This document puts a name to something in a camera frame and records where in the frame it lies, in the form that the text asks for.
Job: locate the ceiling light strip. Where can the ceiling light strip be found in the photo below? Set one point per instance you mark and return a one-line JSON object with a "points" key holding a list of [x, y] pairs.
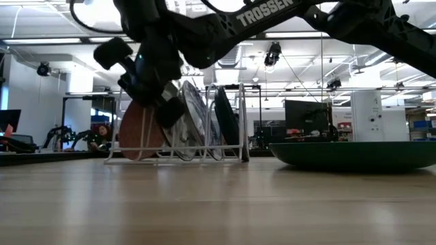
{"points": [[41, 41], [296, 34]]}

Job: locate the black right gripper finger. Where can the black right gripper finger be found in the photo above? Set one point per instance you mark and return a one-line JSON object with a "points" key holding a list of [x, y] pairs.
{"points": [[170, 112], [112, 52]]}

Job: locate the blue patterned plate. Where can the blue patterned plate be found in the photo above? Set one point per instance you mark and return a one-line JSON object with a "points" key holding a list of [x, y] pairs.
{"points": [[201, 112]]}

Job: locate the black background robot arm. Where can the black background robot arm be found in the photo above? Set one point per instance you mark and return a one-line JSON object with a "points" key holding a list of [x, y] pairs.
{"points": [[64, 132]]}

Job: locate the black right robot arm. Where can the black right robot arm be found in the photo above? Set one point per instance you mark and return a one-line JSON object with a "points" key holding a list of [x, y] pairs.
{"points": [[306, 20]]}

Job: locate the blue bin shelf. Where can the blue bin shelf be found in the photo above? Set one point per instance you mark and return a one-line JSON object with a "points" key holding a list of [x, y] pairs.
{"points": [[422, 132]]}

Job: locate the person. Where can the person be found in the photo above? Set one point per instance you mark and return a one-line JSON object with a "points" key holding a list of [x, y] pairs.
{"points": [[102, 132]]}

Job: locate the black ceiling camera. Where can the black ceiling camera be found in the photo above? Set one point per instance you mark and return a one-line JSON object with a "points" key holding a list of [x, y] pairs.
{"points": [[273, 54], [334, 83], [43, 68]]}

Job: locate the dark grey plate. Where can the dark grey plate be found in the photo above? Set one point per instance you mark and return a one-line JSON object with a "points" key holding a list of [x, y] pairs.
{"points": [[226, 119]]}

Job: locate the black monitor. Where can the black monitor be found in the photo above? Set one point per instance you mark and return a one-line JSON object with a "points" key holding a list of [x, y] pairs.
{"points": [[306, 115], [9, 119]]}

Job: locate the white pillar with cameras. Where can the white pillar with cameras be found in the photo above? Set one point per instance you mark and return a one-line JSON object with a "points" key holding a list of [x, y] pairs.
{"points": [[366, 115]]}

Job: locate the large dark green bowl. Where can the large dark green bowl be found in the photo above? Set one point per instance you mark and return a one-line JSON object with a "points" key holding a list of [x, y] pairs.
{"points": [[340, 156]]}

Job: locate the green floral plate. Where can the green floral plate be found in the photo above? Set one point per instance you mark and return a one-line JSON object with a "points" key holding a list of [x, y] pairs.
{"points": [[184, 136]]}

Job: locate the silver ribbed ceiling duct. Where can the silver ribbed ceiling duct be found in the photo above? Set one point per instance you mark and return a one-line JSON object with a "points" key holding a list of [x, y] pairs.
{"points": [[231, 58]]}

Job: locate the red patterned plate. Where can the red patterned plate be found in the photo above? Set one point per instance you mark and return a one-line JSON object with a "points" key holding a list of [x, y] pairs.
{"points": [[136, 136]]}

